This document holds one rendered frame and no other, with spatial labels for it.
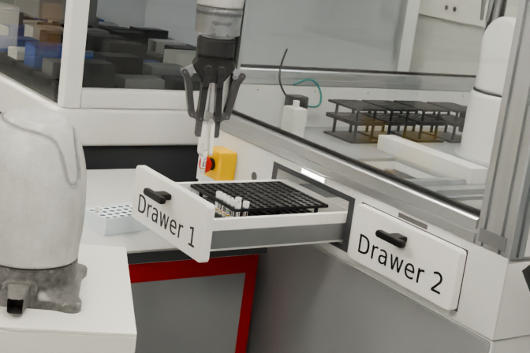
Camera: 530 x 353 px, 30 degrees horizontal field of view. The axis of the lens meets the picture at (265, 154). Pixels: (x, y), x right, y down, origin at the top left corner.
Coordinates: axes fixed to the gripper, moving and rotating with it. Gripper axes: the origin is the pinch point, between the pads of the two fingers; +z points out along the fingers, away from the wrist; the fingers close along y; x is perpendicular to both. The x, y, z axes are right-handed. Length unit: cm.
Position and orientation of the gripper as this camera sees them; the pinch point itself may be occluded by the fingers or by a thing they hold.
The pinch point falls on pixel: (206, 137)
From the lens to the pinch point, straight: 197.9
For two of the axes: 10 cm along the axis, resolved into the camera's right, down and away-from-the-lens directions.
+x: -2.2, -2.4, 9.5
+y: 9.7, 0.6, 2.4
